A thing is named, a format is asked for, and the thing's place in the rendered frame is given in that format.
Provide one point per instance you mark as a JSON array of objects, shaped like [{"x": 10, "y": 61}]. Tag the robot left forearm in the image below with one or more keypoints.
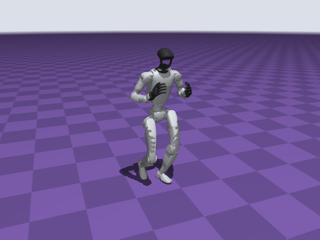
[{"x": 182, "y": 94}]

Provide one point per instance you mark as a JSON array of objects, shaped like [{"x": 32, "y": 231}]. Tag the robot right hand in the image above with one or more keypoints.
[{"x": 156, "y": 90}]

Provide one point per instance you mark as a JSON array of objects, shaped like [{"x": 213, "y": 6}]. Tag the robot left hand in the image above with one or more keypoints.
[{"x": 188, "y": 90}]

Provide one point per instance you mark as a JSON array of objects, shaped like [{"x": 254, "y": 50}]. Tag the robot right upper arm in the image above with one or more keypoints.
[{"x": 144, "y": 78}]

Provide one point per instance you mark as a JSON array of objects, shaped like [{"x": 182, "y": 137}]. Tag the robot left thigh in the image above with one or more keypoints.
[{"x": 173, "y": 130}]

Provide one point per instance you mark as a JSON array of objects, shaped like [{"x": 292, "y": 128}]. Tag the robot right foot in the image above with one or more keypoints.
[{"x": 142, "y": 171}]

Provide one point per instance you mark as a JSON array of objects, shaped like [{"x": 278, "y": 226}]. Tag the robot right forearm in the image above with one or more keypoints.
[{"x": 140, "y": 98}]

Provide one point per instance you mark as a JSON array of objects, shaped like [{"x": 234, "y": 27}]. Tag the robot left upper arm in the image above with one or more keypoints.
[{"x": 178, "y": 82}]

